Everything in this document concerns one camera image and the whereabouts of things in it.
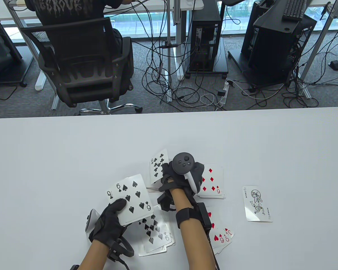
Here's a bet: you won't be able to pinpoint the person's left hand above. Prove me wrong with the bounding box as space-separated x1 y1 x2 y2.
89 198 128 248

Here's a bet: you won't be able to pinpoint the person's right hand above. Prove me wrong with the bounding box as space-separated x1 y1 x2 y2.
159 162 198 202

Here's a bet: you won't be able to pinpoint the single clubs playing card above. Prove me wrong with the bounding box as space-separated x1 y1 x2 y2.
150 148 169 185

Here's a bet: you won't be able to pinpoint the deck of playing cards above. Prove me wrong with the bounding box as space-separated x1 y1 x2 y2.
107 174 154 227

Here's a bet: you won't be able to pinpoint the pile of diamonds cards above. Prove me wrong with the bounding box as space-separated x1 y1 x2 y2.
199 164 226 199

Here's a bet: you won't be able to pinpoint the pile of spades cards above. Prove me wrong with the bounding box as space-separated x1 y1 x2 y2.
137 207 175 257

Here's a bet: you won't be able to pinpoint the pile of hearts cards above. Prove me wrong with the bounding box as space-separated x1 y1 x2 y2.
206 208 235 255

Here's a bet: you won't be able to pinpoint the joker playing card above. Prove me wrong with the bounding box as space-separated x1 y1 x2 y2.
242 186 273 222

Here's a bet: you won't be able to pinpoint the person's left forearm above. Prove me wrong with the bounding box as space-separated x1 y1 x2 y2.
79 241 110 270

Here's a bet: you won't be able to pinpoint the person's right forearm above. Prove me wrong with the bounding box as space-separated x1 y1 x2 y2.
170 189 217 270

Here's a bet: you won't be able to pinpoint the black right forearm battery pack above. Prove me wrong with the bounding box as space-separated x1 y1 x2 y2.
197 202 212 232

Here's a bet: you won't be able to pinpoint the grey left hand controller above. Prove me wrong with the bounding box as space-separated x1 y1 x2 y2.
85 209 135 258

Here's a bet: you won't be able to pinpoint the grey hand controller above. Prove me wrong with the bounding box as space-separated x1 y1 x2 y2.
172 152 205 194
85 209 135 258

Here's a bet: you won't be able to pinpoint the grey right hand controller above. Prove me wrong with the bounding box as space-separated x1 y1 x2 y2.
172 152 205 194

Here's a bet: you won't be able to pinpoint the white power strip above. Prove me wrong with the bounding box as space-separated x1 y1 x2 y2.
218 80 234 105

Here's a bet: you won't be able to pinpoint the black tower cart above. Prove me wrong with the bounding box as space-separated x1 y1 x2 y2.
185 38 229 79

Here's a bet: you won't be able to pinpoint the black mesh office chair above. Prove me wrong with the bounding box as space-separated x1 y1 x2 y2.
20 17 143 116

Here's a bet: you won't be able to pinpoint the black equipment stand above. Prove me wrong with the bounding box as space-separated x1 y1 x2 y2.
241 0 317 87

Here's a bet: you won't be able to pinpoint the black computer tower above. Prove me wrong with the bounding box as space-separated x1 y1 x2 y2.
189 0 222 71

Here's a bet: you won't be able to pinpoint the black rolling cabinet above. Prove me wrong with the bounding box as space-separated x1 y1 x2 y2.
0 17 28 87

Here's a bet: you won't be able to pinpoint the black keyboard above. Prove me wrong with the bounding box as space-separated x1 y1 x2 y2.
282 0 307 21

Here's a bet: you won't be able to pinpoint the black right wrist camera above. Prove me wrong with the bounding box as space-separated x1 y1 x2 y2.
157 194 176 212

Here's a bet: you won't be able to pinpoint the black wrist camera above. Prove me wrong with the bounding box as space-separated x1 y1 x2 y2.
157 194 176 212
107 243 129 270

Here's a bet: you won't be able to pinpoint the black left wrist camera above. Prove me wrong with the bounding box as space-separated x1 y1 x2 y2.
107 243 129 270

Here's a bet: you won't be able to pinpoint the black right wrist strap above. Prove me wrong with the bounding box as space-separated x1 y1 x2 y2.
176 208 198 229

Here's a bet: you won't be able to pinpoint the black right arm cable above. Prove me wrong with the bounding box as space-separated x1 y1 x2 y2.
207 231 221 270

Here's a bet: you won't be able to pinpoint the white floor cable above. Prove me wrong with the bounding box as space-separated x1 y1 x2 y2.
199 94 223 107

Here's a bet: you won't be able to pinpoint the tangle of black floor cables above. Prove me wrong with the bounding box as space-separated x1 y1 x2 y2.
142 0 228 109
282 28 338 109

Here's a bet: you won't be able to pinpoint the aluminium desk frame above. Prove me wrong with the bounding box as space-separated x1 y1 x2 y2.
299 0 338 99

